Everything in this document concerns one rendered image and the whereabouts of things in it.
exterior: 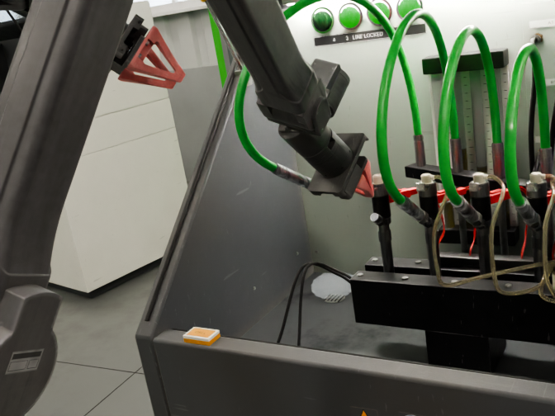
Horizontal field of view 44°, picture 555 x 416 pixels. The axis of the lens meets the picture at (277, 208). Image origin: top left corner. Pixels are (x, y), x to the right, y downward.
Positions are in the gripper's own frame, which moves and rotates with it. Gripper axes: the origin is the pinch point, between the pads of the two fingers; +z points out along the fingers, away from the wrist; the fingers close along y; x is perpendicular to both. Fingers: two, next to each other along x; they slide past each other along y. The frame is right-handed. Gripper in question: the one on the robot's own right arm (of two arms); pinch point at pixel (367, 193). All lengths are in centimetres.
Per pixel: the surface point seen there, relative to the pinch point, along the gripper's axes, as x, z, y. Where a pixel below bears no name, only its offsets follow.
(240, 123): 9.9, -20.4, -0.7
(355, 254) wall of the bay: 27.6, 35.3, 3.5
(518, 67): -25.2, -11.3, 13.1
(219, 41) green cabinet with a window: 254, 114, 157
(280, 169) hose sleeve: 9.2, -10.4, -2.4
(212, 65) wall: 385, 196, 217
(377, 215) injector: -0.4, 3.6, -1.9
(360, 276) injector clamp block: 3.7, 10.3, -10.0
